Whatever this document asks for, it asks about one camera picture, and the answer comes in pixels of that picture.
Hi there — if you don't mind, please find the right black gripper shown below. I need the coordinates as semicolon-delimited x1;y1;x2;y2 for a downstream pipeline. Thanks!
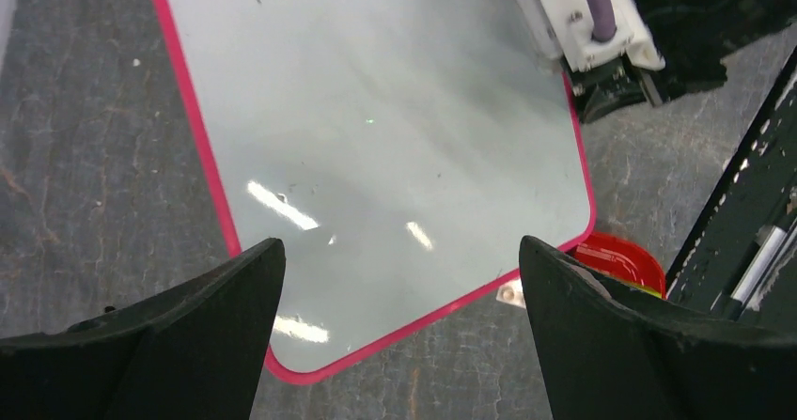
570;0;796;124

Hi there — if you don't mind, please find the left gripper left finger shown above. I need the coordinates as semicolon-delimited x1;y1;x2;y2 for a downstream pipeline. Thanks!
1;238;286;419

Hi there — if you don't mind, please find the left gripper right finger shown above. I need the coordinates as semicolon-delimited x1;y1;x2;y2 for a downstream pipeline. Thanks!
519;236;796;419

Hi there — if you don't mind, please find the pink framed whiteboard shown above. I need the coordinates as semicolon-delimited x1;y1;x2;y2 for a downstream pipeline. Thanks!
152;0;596;384

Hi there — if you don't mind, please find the red curved toy base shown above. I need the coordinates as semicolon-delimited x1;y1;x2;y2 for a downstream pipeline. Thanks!
570;232;665;299

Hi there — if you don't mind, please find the white toy brick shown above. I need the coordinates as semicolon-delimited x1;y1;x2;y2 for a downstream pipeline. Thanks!
496;278;526;309

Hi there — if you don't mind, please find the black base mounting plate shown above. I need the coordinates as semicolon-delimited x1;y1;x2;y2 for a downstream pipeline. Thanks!
666;54;796;333

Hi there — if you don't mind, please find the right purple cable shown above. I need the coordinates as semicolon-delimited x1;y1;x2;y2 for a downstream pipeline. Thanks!
572;0;618;43

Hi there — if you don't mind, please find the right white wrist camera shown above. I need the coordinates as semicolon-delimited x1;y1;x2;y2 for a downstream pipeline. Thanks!
516;0;665;72

